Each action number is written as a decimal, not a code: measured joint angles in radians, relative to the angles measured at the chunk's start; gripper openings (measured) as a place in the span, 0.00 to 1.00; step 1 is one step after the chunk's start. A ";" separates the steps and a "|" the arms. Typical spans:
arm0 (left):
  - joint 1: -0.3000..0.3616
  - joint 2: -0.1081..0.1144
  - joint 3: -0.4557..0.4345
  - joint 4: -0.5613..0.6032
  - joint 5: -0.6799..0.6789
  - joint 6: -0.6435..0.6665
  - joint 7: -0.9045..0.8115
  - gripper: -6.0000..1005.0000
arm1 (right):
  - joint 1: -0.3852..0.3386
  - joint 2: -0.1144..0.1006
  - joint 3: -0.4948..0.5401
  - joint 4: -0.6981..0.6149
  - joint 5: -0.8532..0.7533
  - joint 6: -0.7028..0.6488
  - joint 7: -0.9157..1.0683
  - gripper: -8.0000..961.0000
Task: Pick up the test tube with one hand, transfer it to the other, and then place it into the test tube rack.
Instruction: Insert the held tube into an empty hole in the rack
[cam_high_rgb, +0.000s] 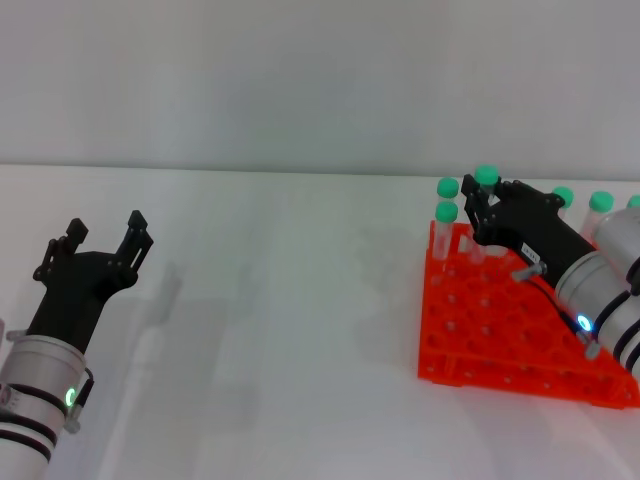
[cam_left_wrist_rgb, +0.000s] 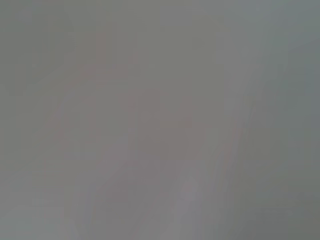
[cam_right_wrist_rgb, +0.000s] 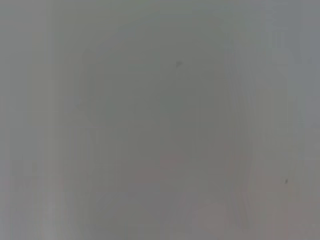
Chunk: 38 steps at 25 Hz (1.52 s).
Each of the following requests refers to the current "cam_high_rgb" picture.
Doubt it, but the orange test tube rack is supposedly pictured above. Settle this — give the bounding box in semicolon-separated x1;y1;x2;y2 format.
416;219;640;410

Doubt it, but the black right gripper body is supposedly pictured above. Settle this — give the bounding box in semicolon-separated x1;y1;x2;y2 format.
471;181;599;289

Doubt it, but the right arm cable with plugs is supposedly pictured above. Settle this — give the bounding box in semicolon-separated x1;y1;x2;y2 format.
512;263;602;359

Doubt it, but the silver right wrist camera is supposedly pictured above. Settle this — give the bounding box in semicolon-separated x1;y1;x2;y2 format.
594;207;640;296

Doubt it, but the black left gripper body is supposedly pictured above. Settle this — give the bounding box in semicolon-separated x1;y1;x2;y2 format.
24;250;139;354

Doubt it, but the arm cable with plugs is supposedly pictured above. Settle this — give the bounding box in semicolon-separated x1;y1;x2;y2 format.
7;327;96;434
512;263;602;359

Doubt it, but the left arm cable with plugs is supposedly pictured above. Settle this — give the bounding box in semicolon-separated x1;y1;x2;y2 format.
7;327;96;434

